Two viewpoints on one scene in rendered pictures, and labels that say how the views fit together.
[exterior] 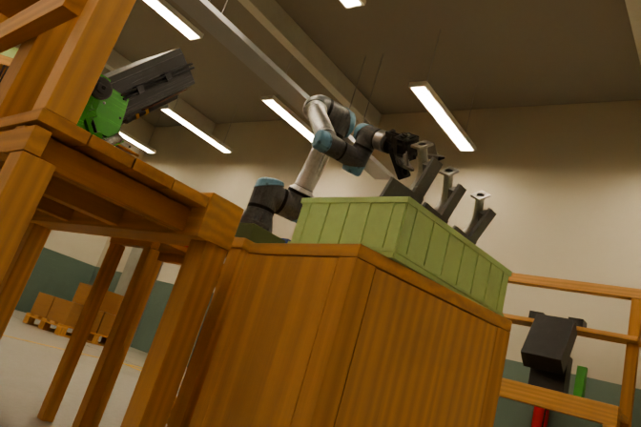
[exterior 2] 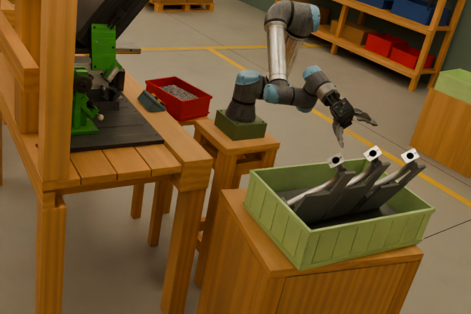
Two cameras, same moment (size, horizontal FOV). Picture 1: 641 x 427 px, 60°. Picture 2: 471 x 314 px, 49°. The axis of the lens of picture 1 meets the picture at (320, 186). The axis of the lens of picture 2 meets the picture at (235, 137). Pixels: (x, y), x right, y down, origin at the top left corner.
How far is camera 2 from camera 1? 1.47 m
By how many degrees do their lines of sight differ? 44
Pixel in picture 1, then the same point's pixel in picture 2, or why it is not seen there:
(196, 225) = (178, 183)
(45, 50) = not seen: hidden behind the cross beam
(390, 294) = (301, 285)
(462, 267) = (373, 237)
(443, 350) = (351, 294)
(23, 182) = (51, 225)
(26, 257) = not seen: hidden behind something
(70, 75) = (50, 155)
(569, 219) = not seen: outside the picture
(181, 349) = (188, 249)
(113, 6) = (58, 91)
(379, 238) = (292, 249)
